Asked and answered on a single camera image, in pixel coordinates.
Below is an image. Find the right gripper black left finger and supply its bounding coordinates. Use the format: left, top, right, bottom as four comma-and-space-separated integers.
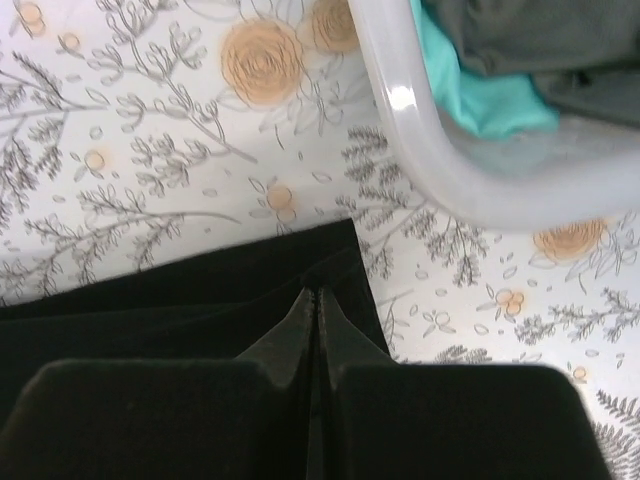
1, 290, 314, 479

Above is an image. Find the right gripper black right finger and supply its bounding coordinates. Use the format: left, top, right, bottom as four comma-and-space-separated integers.
317, 289, 610, 479

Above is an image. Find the black t-shirt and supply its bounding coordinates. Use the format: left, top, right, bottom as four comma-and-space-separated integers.
1, 220, 386, 415

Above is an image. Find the floral patterned table mat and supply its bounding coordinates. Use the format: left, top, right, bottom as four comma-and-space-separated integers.
1, 1, 639, 479

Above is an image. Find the white plastic laundry basket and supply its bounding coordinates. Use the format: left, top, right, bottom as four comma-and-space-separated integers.
349, 1, 639, 232

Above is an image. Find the teal t-shirt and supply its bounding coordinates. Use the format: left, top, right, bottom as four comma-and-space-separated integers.
410, 1, 559, 140

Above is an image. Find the grey t-shirt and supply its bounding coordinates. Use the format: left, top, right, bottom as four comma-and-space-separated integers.
424, 1, 639, 127

